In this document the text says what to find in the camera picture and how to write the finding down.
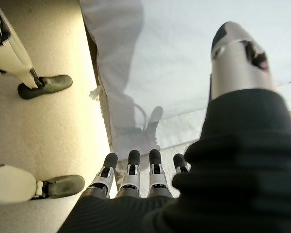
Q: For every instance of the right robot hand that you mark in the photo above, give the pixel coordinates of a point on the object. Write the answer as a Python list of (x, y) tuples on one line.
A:
[(232, 182)]

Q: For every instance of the white duvet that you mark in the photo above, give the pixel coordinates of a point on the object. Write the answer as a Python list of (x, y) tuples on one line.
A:
[(179, 48)]

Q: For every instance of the white fringed throw blanket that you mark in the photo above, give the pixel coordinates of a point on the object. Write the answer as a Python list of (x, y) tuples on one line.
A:
[(182, 126)]

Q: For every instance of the dark right robot foot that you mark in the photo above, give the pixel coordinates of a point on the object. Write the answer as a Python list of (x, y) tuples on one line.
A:
[(65, 184)]

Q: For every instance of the dark robot foot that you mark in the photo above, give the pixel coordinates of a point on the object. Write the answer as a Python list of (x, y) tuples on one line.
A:
[(65, 184), (51, 85)]

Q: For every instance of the dark left robot foot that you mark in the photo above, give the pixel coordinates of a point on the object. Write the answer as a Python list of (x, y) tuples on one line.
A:
[(51, 85)]

